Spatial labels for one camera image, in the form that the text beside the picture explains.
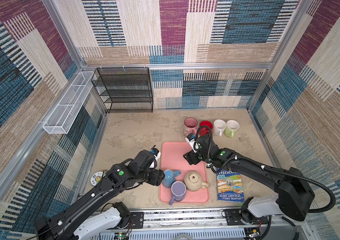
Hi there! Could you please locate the white ceramic mug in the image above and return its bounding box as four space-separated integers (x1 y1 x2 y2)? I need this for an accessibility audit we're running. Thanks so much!
212 120 227 137

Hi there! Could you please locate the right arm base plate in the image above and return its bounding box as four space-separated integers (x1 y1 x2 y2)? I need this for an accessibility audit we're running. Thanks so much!
221 209 269 226

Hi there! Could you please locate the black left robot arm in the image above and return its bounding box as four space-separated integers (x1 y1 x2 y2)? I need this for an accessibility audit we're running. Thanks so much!
34 147 164 240

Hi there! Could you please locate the pink patterned glass mug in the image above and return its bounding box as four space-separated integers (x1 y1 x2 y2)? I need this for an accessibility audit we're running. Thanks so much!
184 118 198 137

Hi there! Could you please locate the light green ceramic mug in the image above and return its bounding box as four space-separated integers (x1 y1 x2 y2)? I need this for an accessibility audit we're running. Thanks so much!
224 120 240 138

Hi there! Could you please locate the aluminium front rail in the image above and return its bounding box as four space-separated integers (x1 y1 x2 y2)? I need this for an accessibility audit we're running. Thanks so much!
87 207 319 240

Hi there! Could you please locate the red ceramic mug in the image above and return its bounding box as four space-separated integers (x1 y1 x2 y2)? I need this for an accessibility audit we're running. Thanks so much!
199 121 213 136

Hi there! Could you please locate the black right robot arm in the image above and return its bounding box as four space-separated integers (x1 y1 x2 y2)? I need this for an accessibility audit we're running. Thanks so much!
184 134 315 222

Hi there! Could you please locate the purple ceramic mug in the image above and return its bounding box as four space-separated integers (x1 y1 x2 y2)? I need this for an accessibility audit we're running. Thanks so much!
169 181 187 205

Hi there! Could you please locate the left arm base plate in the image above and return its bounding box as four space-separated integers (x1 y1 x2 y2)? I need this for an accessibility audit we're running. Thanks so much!
125 212 144 230

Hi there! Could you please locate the pink plastic tray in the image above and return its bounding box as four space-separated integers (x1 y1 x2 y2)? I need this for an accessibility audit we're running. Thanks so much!
160 142 210 206

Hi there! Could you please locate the round tape roll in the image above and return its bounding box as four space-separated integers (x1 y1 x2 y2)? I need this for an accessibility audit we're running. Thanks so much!
90 171 104 186

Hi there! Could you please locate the white wire mesh basket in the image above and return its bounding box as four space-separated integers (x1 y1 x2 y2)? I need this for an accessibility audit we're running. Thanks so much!
43 72 94 135

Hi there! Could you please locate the blue ceramic mug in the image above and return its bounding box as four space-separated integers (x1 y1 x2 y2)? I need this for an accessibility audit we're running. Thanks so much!
161 170 181 188

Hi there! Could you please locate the beige speckled ceramic mug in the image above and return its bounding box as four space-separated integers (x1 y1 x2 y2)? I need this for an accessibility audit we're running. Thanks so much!
184 171 210 192

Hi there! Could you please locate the black wire shelf rack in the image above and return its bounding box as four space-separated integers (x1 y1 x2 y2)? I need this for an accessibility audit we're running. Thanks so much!
92 68 154 113

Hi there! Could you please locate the blue treehouse paperback book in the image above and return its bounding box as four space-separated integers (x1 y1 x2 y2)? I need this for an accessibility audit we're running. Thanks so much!
217 170 245 203

